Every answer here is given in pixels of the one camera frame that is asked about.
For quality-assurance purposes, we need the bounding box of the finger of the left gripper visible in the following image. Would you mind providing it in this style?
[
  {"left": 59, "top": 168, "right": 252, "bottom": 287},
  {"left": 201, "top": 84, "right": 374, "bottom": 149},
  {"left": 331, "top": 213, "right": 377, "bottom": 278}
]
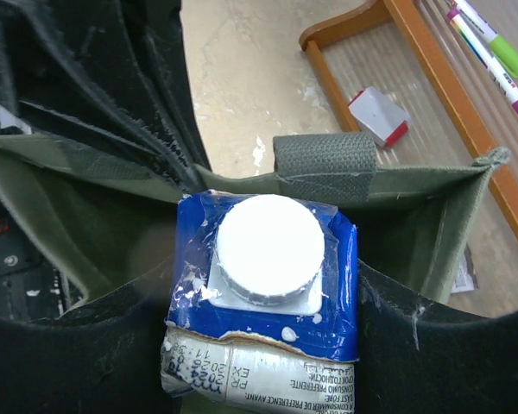
[{"left": 0, "top": 1, "right": 210, "bottom": 192}]

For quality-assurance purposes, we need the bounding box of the red white small box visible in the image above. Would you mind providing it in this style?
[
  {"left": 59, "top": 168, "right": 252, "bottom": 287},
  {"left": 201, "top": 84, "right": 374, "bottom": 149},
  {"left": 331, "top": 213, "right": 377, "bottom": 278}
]
[{"left": 348, "top": 86, "right": 413, "bottom": 148}]

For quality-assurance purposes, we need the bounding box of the green canvas bag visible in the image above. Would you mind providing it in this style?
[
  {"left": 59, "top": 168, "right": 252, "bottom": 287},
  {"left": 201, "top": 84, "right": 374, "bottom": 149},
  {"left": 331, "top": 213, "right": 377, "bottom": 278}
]
[{"left": 0, "top": 133, "right": 510, "bottom": 303}]

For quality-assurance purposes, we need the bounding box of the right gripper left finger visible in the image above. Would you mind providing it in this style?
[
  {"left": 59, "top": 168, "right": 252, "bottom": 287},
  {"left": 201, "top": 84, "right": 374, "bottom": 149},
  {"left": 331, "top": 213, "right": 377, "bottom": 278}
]
[{"left": 0, "top": 255, "right": 181, "bottom": 413}]

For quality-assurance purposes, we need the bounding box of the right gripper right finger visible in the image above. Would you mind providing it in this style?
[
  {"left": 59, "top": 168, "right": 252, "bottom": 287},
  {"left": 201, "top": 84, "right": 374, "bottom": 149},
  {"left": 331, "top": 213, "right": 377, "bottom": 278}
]
[{"left": 356, "top": 263, "right": 518, "bottom": 413}]

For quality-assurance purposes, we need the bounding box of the blue juice carton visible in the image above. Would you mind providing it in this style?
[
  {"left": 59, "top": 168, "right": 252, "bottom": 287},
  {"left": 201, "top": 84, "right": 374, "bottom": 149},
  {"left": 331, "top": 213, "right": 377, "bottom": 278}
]
[{"left": 161, "top": 191, "right": 359, "bottom": 413}]

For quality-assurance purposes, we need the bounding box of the wooden shelf rack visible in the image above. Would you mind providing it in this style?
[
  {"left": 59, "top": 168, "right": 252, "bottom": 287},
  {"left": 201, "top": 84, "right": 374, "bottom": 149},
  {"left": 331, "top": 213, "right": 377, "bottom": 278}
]
[{"left": 299, "top": 1, "right": 518, "bottom": 241}]

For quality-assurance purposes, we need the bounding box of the magenta capped marker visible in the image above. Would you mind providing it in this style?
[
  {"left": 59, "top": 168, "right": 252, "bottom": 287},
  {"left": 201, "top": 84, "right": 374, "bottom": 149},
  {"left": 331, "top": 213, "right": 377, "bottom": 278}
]
[{"left": 447, "top": 8, "right": 518, "bottom": 115}]

